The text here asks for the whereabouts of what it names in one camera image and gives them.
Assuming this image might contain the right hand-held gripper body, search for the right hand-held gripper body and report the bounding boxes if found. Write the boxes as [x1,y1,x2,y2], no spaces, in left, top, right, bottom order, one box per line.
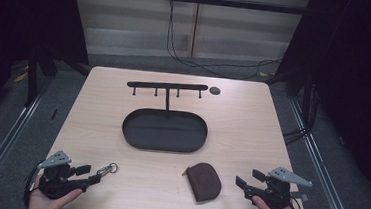
[244,164,315,209]

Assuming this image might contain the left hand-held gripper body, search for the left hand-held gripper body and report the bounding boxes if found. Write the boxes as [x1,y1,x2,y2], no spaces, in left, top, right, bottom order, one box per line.
[34,148,93,202]

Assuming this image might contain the silver carabiner key ring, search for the silver carabiner key ring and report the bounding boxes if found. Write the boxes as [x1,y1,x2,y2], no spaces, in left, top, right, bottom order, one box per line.
[96,161,119,178]

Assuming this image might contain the brown leather pouch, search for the brown leather pouch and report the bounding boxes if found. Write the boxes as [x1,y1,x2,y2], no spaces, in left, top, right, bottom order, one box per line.
[180,161,224,204]

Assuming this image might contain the black oval tray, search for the black oval tray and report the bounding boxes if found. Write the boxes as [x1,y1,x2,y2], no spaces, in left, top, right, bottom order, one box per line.
[120,78,212,155]

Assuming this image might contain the person's left hand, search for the person's left hand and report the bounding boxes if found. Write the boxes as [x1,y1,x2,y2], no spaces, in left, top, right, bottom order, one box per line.
[28,180,85,209]

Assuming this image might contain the black metal stand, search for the black metal stand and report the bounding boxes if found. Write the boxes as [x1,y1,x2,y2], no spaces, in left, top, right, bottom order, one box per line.
[23,56,61,110]

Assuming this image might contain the dark curtain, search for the dark curtain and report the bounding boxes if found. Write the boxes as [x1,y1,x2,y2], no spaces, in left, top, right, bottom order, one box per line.
[264,0,371,208]
[0,0,94,141]

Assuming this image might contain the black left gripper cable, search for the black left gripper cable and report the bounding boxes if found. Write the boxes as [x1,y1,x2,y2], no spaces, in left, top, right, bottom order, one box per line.
[22,161,43,209]

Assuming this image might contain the black floor cables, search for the black floor cables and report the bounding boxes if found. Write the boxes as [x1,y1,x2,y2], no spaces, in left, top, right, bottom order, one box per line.
[281,124,310,147]

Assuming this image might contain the black wall cable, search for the black wall cable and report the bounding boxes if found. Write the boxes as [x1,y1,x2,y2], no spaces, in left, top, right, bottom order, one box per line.
[163,0,286,84]

